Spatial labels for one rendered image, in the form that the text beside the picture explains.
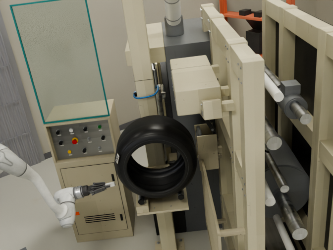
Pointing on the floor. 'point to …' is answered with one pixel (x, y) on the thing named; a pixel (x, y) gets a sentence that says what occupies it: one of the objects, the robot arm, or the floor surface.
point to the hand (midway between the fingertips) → (110, 184)
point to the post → (164, 229)
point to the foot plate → (176, 243)
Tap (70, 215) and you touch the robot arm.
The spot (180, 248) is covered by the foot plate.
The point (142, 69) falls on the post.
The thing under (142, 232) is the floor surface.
